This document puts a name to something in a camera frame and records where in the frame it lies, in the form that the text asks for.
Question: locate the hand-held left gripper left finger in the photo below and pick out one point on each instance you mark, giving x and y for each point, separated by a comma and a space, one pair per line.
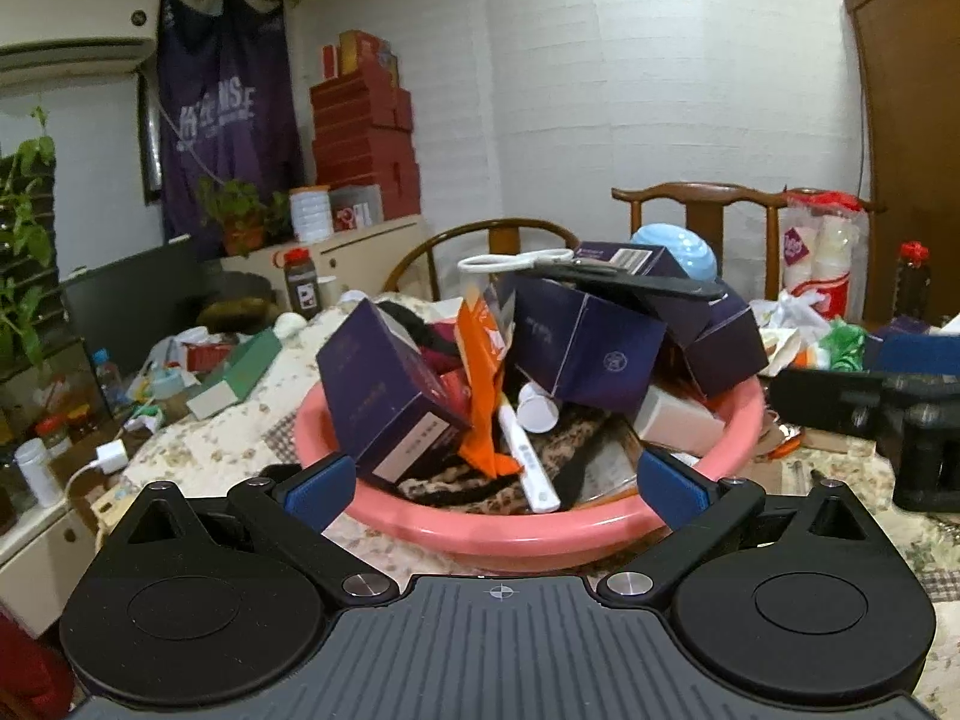
319, 484

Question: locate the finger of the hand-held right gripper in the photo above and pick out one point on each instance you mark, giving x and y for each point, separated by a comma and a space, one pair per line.
825, 401

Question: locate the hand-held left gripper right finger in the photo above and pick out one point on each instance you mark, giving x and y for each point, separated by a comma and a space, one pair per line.
675, 487

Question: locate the tall purple cosmetic box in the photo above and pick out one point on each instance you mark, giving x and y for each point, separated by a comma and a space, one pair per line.
382, 397

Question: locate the large purple patterned box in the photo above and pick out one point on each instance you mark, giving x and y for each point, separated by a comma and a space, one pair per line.
585, 352

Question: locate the red box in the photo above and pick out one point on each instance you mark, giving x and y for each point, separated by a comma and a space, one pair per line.
455, 394

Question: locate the pink plastic basin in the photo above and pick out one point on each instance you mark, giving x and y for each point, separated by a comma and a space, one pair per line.
480, 536

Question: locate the light blue egg-shaped case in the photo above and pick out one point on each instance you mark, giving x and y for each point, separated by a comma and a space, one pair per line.
675, 251

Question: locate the green plastic bag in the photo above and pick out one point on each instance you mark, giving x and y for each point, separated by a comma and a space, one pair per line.
844, 345

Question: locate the plain white box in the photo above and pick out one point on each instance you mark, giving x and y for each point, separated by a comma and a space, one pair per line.
679, 424

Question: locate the white plastic bag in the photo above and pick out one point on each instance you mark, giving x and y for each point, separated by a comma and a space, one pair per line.
787, 315

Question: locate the long dark blue box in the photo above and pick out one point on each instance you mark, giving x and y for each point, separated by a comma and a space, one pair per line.
911, 349

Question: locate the green and white box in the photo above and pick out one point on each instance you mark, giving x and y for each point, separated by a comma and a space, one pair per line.
236, 375

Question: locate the bag of paper cups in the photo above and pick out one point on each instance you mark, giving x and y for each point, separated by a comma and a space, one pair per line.
825, 262

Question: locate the dark bottle red cap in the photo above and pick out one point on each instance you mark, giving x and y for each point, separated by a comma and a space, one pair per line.
913, 285

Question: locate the leopard print cloth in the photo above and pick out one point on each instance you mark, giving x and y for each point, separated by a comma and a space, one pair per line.
465, 484

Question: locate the white marker pen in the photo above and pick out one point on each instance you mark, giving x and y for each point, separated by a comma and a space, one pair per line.
529, 465

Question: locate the white bottle cap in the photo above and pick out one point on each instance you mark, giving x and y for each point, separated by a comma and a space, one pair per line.
538, 409

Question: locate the black and red cloth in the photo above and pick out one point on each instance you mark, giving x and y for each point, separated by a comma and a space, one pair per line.
420, 337

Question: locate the orange packet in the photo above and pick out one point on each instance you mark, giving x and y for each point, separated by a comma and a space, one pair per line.
484, 390

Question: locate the white mug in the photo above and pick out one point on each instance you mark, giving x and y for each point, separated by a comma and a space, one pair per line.
330, 292

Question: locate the dark jar red lid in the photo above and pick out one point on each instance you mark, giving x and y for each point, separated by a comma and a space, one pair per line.
301, 285

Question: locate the dark round pot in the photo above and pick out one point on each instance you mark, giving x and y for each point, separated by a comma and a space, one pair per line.
236, 300

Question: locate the white cabinet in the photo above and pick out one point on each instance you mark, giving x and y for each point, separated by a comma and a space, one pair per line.
375, 255

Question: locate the blue cap plastic bottle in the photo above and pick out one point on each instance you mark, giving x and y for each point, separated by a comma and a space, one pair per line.
107, 379

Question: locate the black monitor screen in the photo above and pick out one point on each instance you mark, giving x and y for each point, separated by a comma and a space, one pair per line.
127, 307

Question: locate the white tin can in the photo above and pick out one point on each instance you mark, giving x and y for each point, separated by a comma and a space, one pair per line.
309, 214

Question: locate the potted green plant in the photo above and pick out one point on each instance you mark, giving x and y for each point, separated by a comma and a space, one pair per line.
240, 217

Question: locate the white pill bottle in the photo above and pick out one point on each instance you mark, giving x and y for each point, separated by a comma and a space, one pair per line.
37, 472

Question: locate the brown wooden wardrobe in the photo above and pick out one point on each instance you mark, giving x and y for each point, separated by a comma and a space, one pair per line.
915, 127

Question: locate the white low cupboard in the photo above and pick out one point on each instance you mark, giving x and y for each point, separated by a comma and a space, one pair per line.
37, 562

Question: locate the round-back wooden chair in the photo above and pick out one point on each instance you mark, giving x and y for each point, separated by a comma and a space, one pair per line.
480, 229

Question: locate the stack of red boxes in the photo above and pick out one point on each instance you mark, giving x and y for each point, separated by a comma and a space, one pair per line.
367, 135

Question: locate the climbing green plant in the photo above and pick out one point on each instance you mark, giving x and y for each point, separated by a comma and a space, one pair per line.
26, 240

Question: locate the dark purple hanging cloth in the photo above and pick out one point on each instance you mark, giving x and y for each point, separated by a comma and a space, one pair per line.
225, 112

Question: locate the white air conditioner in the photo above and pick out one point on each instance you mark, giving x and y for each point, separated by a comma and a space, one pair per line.
75, 30

